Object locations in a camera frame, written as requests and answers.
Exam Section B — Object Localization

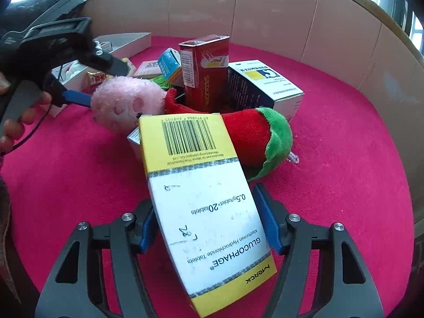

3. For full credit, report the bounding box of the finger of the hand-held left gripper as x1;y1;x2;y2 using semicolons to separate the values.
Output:
45;73;92;107
74;40;130;77

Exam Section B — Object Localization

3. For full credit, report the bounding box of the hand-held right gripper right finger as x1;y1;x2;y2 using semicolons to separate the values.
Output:
252;183;385;318

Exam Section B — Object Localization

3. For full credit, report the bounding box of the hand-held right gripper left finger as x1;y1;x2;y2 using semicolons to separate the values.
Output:
35;200;158;318

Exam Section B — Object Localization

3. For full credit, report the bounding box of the white storage box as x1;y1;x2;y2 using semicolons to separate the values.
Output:
50;32;152;117

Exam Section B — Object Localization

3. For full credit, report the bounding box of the pink plush toy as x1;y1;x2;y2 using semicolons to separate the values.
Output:
91;76;166;135

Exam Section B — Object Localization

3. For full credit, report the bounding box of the small blue medicine box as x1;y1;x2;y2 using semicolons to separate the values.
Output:
157;48;184;88

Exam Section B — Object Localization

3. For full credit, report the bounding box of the yellow and white medicine box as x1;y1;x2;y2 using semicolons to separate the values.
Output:
137;113;277;317

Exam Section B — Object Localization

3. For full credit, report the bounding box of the person's left hand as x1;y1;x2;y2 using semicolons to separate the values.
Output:
0;73;54;154

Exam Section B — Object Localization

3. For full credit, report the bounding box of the red and yellow candy packet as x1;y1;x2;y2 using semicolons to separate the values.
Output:
87;70;111;91

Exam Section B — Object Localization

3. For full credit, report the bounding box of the white cotton ball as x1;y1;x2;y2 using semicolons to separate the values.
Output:
64;61;83;78

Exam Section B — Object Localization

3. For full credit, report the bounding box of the small white and pink box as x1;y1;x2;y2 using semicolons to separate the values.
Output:
132;60;161;79

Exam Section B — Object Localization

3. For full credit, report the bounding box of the green packet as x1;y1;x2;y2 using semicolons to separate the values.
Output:
149;74;171;90

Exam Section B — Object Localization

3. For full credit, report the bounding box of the small grey and white box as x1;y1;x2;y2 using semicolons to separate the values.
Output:
127;126;143;161

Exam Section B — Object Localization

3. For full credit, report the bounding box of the red and green chili plush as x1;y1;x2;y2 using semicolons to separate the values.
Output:
164;88;294;183

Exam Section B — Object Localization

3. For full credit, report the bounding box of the tall red carton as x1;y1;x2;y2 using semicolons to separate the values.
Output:
178;35;231;113

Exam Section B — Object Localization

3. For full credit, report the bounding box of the navy and white medicine box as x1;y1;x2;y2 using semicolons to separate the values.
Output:
227;60;304;123

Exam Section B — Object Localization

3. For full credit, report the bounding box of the cardboard barrier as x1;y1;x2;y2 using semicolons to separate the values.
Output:
83;0;424;107

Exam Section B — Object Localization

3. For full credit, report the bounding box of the black cable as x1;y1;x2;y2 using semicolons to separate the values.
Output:
0;73;63;156

